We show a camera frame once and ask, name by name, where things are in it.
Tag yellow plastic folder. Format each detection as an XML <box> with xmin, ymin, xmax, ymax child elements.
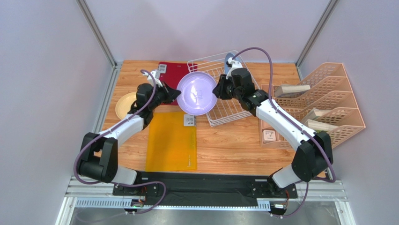
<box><xmin>145</xmin><ymin>112</ymin><xmax>197</xmax><ymax>172</ymax></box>

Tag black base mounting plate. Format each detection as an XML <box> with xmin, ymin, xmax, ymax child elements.
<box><xmin>113</xmin><ymin>172</ymin><xmax>298</xmax><ymax>207</ymax></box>

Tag blue plate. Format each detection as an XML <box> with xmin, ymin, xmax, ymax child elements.
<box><xmin>224</xmin><ymin>53</ymin><xmax>243</xmax><ymax>75</ymax></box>

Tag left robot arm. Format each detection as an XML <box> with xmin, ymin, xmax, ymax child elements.
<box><xmin>74</xmin><ymin>82</ymin><xmax>181</xmax><ymax>186</ymax></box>

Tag peach plastic file organizer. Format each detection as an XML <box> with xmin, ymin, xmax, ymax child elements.
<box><xmin>272</xmin><ymin>62</ymin><xmax>366</xmax><ymax>148</ymax></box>

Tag red plastic folder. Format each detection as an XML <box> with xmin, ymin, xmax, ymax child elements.
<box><xmin>157</xmin><ymin>61</ymin><xmax>190</xmax><ymax>90</ymax></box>

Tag book in organizer middle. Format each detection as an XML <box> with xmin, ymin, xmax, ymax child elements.
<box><xmin>301</xmin><ymin>108</ymin><xmax>330</xmax><ymax>124</ymax></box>

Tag yellow plate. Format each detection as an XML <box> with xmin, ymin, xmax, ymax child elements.
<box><xmin>115</xmin><ymin>92</ymin><xmax>136</xmax><ymax>120</ymax></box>

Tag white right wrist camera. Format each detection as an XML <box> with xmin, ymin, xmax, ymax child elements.
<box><xmin>226</xmin><ymin>57</ymin><xmax>243</xmax><ymax>78</ymax></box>

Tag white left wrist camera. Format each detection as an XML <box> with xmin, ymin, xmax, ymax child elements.
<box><xmin>147</xmin><ymin>70</ymin><xmax>163</xmax><ymax>87</ymax></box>

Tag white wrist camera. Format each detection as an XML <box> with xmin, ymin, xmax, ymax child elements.
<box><xmin>226</xmin><ymin>57</ymin><xmax>243</xmax><ymax>78</ymax></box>
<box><xmin>147</xmin><ymin>70</ymin><xmax>163</xmax><ymax>87</ymax></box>

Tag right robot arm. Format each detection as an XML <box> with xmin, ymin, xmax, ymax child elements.
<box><xmin>213</xmin><ymin>68</ymin><xmax>333</xmax><ymax>191</ymax></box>

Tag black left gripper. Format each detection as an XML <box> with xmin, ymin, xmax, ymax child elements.
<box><xmin>148</xmin><ymin>81</ymin><xmax>181</xmax><ymax>111</ymax></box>

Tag purple plate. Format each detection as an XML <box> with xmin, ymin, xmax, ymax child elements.
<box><xmin>177</xmin><ymin>71</ymin><xmax>217</xmax><ymax>116</ymax></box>

